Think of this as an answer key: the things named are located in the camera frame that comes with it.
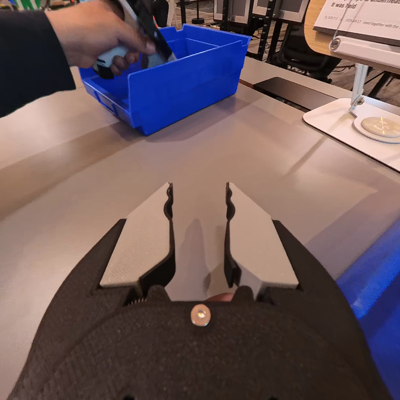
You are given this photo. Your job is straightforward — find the printed instruction sheet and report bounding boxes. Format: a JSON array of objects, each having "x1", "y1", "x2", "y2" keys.
[{"x1": 313, "y1": 0, "x2": 400, "y2": 45}]

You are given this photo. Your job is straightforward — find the grey partition panel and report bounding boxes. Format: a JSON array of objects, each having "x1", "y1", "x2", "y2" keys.
[
  {"x1": 214, "y1": 0, "x2": 250, "y2": 24},
  {"x1": 251, "y1": 0, "x2": 310, "y2": 23}
]

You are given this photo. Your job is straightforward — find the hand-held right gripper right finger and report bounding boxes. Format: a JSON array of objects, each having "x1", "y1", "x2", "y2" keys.
[{"x1": 224, "y1": 182, "x2": 299, "y2": 301}]

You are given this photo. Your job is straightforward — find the blue plastic bin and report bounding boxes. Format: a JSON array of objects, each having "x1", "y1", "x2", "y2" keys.
[
  {"x1": 79, "y1": 24, "x2": 252, "y2": 137},
  {"x1": 336, "y1": 223, "x2": 400, "y2": 400}
]

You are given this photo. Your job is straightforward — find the round pale disc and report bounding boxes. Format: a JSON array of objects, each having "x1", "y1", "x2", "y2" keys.
[{"x1": 361, "y1": 116, "x2": 400, "y2": 138}]

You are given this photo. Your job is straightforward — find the black desk cable flap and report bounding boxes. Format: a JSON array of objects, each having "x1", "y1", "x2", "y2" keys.
[{"x1": 253, "y1": 76, "x2": 352, "y2": 111}]

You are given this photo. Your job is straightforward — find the black office chair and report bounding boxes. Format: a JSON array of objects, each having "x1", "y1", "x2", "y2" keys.
[{"x1": 275, "y1": 25, "x2": 342, "y2": 84}]

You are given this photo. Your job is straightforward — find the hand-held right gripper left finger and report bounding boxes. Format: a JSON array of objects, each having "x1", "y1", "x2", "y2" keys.
[{"x1": 99, "y1": 182, "x2": 176, "y2": 289}]

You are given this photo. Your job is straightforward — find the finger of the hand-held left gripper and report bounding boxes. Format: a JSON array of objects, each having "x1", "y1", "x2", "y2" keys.
[
  {"x1": 155, "y1": 30, "x2": 179, "y2": 61},
  {"x1": 142, "y1": 51, "x2": 172, "y2": 70}
]

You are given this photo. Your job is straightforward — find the white document stand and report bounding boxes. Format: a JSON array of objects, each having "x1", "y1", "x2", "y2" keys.
[{"x1": 302, "y1": 0, "x2": 400, "y2": 173}]

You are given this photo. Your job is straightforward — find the person's left hand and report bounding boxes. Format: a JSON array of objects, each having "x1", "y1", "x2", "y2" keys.
[{"x1": 45, "y1": 0, "x2": 157, "y2": 77}]

